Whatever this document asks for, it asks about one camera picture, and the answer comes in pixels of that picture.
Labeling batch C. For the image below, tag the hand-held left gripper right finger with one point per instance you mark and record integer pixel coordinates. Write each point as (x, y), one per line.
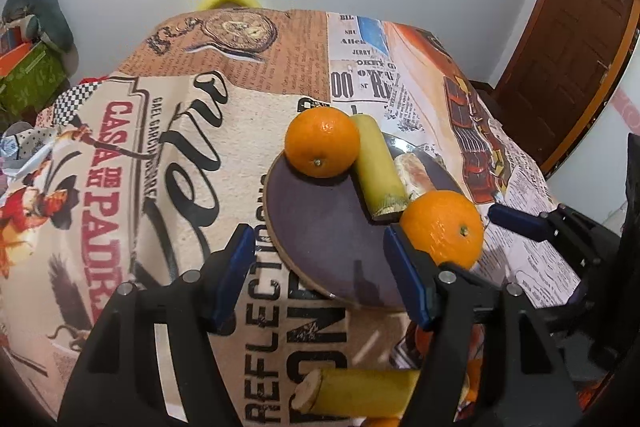
(406, 277)

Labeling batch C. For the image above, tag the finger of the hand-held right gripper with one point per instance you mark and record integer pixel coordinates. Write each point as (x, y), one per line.
(520, 222)

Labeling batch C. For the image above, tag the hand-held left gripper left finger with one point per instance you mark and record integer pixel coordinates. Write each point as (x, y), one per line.
(233, 274)

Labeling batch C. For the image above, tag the orange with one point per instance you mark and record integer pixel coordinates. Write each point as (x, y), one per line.
(322, 142)
(424, 342)
(382, 422)
(442, 229)

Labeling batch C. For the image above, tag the dark round plate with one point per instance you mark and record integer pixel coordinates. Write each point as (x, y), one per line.
(330, 232)

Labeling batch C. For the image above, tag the peeled banana piece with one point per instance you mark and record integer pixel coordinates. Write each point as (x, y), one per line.
(411, 174)

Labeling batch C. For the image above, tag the green-yellow banana piece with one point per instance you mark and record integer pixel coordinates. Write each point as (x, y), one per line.
(377, 169)

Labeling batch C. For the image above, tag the yellow banana piece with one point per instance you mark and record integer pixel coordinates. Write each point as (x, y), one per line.
(355, 389)

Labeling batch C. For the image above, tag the printed tablecloth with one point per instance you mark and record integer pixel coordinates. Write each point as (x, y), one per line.
(200, 147)

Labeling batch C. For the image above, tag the brown wooden door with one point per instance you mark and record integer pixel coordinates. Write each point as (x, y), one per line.
(570, 52)

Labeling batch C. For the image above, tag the polka dot cloth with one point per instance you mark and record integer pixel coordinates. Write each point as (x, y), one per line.
(25, 144)

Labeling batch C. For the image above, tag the green box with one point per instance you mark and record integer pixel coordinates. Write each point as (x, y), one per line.
(31, 79)

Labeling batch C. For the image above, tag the orange box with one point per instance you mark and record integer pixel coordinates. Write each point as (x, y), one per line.
(12, 54)

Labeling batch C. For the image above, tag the grey-green cushion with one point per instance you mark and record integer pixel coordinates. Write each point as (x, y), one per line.
(42, 17)

